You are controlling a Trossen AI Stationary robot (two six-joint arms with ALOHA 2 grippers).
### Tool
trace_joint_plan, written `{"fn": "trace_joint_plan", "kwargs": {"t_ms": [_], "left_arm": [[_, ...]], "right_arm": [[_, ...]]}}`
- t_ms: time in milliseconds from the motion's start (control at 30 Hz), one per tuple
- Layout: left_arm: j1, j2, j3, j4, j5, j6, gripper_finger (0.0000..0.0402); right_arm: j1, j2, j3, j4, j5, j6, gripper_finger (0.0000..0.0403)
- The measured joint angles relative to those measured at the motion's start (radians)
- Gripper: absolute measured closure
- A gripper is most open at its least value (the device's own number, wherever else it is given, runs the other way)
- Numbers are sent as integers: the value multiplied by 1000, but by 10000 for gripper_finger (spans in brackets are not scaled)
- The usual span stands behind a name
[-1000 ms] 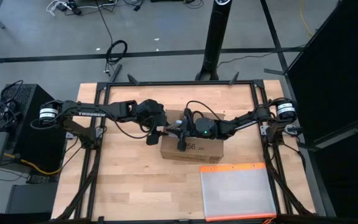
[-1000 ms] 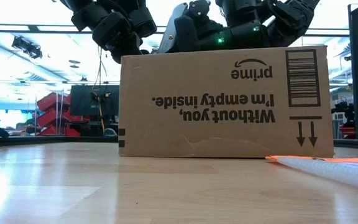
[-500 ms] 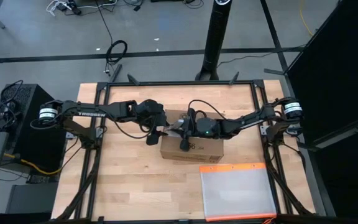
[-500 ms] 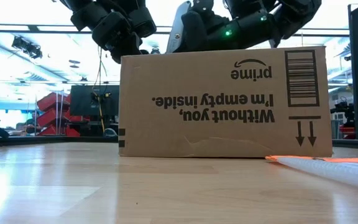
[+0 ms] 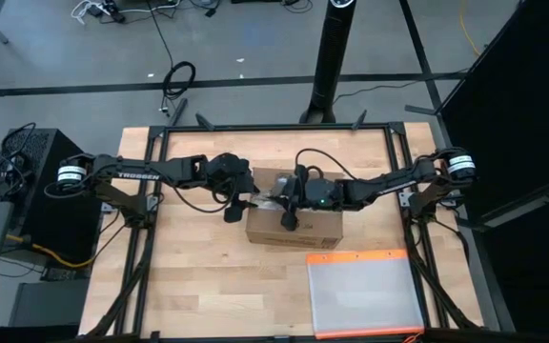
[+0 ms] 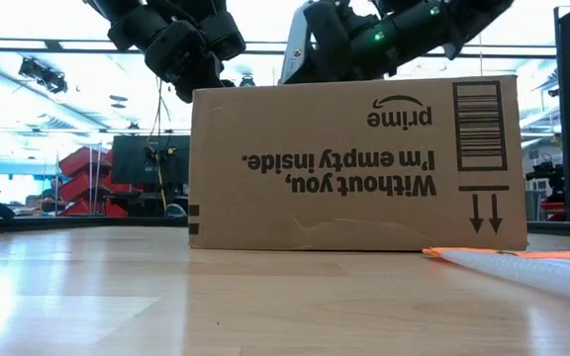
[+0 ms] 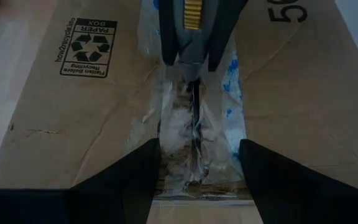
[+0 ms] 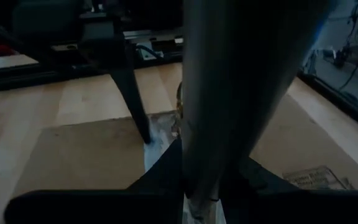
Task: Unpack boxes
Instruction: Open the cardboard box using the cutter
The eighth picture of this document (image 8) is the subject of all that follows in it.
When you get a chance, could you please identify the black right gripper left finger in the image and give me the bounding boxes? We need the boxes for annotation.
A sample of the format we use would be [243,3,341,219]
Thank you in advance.
[126,139,185,224]

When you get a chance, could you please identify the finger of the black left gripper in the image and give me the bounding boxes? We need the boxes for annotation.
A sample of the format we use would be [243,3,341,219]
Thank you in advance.
[109,66,152,144]

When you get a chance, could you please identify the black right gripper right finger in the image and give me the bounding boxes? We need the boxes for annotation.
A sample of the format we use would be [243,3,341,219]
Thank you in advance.
[219,157,301,224]

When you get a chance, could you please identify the brown cardboard shipping box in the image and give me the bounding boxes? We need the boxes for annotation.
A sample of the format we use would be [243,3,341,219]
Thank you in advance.
[11,91,358,224]

